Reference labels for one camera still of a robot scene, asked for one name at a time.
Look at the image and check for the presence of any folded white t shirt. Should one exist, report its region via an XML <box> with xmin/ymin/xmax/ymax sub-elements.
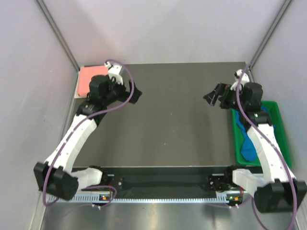
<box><xmin>74</xmin><ymin>68</ymin><xmax>87</xmax><ymax>99</ymax></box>

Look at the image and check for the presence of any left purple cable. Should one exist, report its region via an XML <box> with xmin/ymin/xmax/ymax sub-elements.
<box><xmin>42</xmin><ymin>59</ymin><xmax>135</xmax><ymax>211</ymax></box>

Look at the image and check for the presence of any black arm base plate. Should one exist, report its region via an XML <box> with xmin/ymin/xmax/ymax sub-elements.
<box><xmin>85</xmin><ymin>165</ymin><xmax>247</xmax><ymax>192</ymax></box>

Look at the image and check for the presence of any salmon pink t shirt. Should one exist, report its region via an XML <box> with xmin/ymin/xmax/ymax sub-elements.
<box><xmin>81</xmin><ymin>65</ymin><xmax>107</xmax><ymax>93</ymax></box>

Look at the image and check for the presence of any left aluminium frame post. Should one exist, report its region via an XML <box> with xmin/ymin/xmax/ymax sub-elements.
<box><xmin>35</xmin><ymin>0</ymin><xmax>81</xmax><ymax>70</ymax></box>

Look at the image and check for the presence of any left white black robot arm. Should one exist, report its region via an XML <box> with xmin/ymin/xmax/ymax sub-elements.
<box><xmin>34</xmin><ymin>75</ymin><xmax>142</xmax><ymax>201</ymax></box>

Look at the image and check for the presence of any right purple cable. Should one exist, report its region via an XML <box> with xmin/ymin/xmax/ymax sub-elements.
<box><xmin>236</xmin><ymin>63</ymin><xmax>300</xmax><ymax>230</ymax></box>

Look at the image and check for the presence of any aluminium frame post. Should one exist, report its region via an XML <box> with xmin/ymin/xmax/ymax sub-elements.
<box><xmin>35</xmin><ymin>0</ymin><xmax>81</xmax><ymax>70</ymax></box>
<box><xmin>249</xmin><ymin>0</ymin><xmax>293</xmax><ymax>69</ymax></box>

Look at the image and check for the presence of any green plastic bin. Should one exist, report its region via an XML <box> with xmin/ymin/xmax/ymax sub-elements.
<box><xmin>230</xmin><ymin>100</ymin><xmax>293</xmax><ymax>168</ymax></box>

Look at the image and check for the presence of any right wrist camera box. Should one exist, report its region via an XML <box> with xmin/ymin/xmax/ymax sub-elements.
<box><xmin>230</xmin><ymin>69</ymin><xmax>250</xmax><ymax>91</ymax></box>

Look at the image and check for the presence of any blue t shirt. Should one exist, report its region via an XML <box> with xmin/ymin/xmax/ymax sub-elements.
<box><xmin>231</xmin><ymin>110</ymin><xmax>260</xmax><ymax>166</ymax></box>

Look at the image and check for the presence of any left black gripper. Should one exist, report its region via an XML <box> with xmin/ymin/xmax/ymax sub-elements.
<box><xmin>102</xmin><ymin>75</ymin><xmax>142</xmax><ymax>106</ymax></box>

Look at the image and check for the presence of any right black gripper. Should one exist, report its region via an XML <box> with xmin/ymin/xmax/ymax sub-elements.
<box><xmin>203</xmin><ymin>83</ymin><xmax>247</xmax><ymax>113</ymax></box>

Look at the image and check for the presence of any slotted grey cable duct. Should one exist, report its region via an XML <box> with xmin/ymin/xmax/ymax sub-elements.
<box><xmin>48</xmin><ymin>193</ymin><xmax>243</xmax><ymax>204</ymax></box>

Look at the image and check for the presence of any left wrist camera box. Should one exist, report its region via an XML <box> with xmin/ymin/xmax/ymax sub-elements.
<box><xmin>108</xmin><ymin>64</ymin><xmax>124</xmax><ymax>85</ymax></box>

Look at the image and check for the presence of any right aluminium frame post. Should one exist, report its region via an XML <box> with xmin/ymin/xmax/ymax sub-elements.
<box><xmin>249</xmin><ymin>0</ymin><xmax>293</xmax><ymax>69</ymax></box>

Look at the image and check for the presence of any purple cable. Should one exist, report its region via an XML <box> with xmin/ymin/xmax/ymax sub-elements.
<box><xmin>236</xmin><ymin>63</ymin><xmax>300</xmax><ymax>230</ymax></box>
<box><xmin>42</xmin><ymin>59</ymin><xmax>135</xmax><ymax>211</ymax></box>

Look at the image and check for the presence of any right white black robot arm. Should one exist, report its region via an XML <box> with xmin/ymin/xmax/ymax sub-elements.
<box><xmin>204</xmin><ymin>82</ymin><xmax>307</xmax><ymax>213</ymax></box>

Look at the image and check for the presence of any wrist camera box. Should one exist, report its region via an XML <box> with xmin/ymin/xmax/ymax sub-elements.
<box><xmin>108</xmin><ymin>64</ymin><xmax>124</xmax><ymax>85</ymax></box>
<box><xmin>230</xmin><ymin>69</ymin><xmax>250</xmax><ymax>91</ymax></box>

